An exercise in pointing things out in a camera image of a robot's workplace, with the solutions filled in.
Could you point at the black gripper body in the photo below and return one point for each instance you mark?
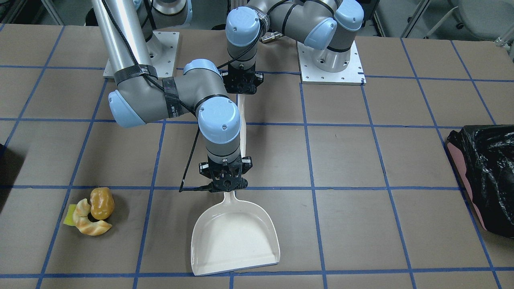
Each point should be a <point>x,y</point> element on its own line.
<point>204,167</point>
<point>257,77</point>

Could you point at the white hand brush black bristles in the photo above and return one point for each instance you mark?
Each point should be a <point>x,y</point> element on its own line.
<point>243,131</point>

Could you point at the yellow sponge piece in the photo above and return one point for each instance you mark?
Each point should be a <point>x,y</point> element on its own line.
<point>68,218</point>

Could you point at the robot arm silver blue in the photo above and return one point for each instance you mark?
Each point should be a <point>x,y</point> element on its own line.
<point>142,98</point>
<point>325,29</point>

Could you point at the black lined trash bin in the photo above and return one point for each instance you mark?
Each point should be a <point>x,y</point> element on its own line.
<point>484,159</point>

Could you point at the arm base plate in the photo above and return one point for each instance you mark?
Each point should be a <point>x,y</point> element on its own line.
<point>162,48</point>
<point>329,67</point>

